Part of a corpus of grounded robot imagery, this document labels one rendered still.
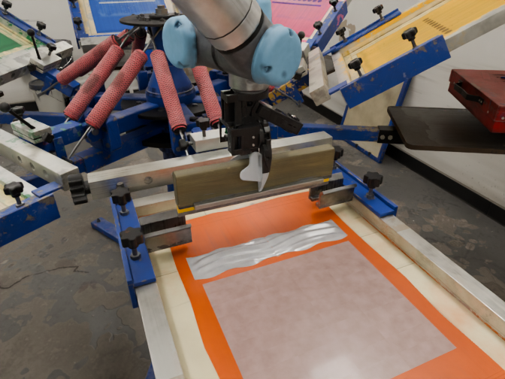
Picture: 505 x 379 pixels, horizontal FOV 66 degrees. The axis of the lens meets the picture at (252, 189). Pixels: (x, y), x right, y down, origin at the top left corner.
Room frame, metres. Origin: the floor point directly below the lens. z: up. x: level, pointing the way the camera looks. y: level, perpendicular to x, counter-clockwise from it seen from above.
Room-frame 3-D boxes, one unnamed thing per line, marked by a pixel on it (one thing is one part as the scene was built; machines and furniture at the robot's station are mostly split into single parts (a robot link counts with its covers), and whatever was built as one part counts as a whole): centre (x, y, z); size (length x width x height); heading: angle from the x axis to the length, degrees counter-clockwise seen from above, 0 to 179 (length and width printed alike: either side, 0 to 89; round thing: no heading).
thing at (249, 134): (0.70, 0.01, 1.23); 0.09 x 0.08 x 0.12; 113
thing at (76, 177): (0.81, 0.41, 1.02); 0.07 x 0.06 x 0.07; 23
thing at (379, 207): (0.86, -0.25, 0.98); 0.30 x 0.05 x 0.07; 23
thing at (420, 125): (1.42, -0.34, 0.91); 1.34 x 0.40 x 0.08; 83
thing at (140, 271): (0.64, 0.26, 0.98); 0.30 x 0.05 x 0.07; 23
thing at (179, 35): (0.63, 0.07, 1.39); 0.11 x 0.11 x 0.08; 42
